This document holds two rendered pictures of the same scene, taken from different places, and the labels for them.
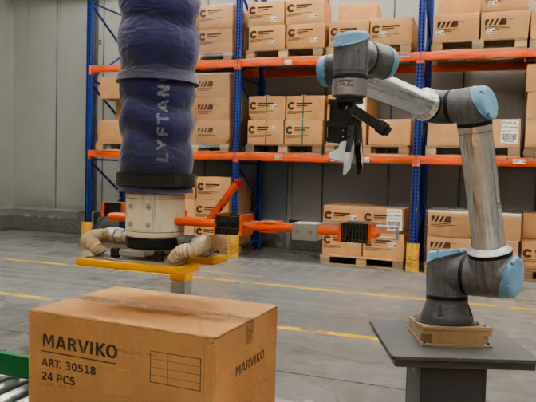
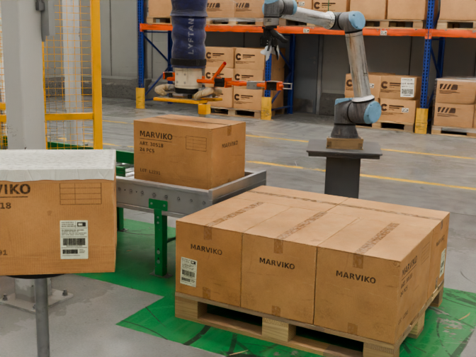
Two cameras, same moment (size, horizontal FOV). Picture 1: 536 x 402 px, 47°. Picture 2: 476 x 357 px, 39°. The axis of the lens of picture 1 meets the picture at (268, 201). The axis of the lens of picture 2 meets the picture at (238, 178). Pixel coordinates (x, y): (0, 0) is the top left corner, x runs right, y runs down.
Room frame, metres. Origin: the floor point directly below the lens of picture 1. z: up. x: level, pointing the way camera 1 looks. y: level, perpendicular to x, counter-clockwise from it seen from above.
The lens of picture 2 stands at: (-2.47, -0.56, 1.52)
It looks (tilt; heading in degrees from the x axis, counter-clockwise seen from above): 12 degrees down; 7
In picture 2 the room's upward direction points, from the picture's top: 1 degrees clockwise
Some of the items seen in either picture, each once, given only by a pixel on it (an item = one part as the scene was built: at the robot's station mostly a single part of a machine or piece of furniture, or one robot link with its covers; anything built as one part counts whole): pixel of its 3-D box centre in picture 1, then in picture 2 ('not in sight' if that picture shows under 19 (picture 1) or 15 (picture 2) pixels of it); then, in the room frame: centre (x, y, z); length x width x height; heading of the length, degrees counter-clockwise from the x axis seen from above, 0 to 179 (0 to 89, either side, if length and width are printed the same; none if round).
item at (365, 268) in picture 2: not in sight; (316, 251); (1.13, -0.53, 0.34); 1.20 x 1.00 x 0.40; 69
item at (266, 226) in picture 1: (233, 219); (224, 81); (1.83, 0.10, 1.21); 0.93 x 0.30 x 0.04; 70
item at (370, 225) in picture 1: (356, 231); (273, 86); (1.57, -0.23, 1.21); 0.08 x 0.07 x 0.05; 70
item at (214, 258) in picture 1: (171, 250); (195, 95); (1.88, 0.30, 1.10); 0.34 x 0.10 x 0.05; 70
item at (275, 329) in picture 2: not in sight; (314, 297); (1.13, -0.53, 0.07); 1.20 x 1.00 x 0.14; 69
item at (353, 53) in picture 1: (351, 56); (272, 7); (1.60, -0.21, 1.66); 0.10 x 0.09 x 0.12; 136
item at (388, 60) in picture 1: (372, 61); (285, 6); (1.69, -0.27, 1.66); 0.12 x 0.12 x 0.09; 46
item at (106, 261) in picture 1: (136, 258); (180, 98); (1.70, 0.36, 1.10); 0.34 x 0.10 x 0.05; 70
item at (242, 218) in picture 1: (233, 223); (222, 82); (1.70, 0.09, 1.21); 0.10 x 0.08 x 0.06; 160
